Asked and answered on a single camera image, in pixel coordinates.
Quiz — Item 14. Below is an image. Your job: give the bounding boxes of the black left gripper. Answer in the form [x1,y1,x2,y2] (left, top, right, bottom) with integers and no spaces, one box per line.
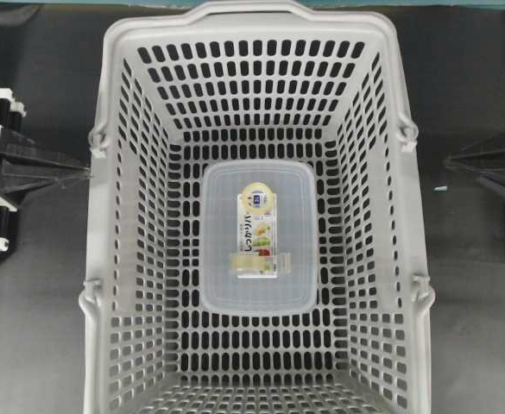
[0,88,91,259]

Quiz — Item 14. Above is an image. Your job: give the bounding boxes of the grey plastic shopping basket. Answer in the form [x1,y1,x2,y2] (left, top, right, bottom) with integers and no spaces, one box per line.
[79,1,435,413]

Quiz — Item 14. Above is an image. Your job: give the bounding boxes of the clear plastic food container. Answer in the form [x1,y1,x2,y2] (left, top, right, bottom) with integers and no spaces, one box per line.
[199,160,319,317]

